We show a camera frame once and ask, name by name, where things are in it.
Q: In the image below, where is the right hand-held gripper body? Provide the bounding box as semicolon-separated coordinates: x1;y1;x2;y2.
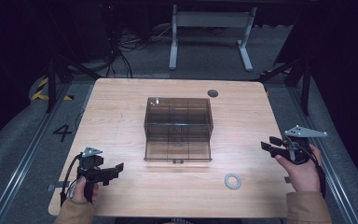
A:
279;124;328;166

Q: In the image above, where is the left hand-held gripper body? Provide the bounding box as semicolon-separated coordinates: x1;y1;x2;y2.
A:
76;147;106;203

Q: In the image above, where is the white spiral hair tie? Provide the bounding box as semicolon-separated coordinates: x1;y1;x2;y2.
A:
224;172;243;191

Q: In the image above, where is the transparent brown drawer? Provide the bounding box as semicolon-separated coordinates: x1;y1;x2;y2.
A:
144;133;213;164

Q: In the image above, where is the transparent brown drawer box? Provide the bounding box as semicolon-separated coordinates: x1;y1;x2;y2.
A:
143;96;214;139

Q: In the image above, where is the person's left hand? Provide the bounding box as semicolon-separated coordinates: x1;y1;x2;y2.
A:
71;176;100;205

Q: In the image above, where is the person's right hand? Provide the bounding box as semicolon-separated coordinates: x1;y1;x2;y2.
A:
274;144;323;193

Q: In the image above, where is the black metal stand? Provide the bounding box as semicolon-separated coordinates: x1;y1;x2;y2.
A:
44;53;103;114
251;57;312;117

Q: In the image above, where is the yellow black hazard tape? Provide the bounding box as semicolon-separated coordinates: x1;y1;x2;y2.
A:
31;77;75;102

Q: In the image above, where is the grey metal floor rail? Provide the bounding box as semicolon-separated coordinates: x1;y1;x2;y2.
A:
286;86;358;224
0;81;96;224

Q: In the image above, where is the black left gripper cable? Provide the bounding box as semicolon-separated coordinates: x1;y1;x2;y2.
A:
59;154;84;207

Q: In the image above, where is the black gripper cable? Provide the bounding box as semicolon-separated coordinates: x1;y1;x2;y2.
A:
282;135;327;200
59;154;84;207

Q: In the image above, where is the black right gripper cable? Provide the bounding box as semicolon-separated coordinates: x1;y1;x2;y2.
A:
282;135;327;200

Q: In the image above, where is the thin black cable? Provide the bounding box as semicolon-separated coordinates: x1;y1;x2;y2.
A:
74;108;86;133

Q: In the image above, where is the bundle of black cables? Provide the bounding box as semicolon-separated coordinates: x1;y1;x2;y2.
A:
103;21;173;78

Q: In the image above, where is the white metal desk frame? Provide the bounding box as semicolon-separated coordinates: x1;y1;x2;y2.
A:
168;4;258;73

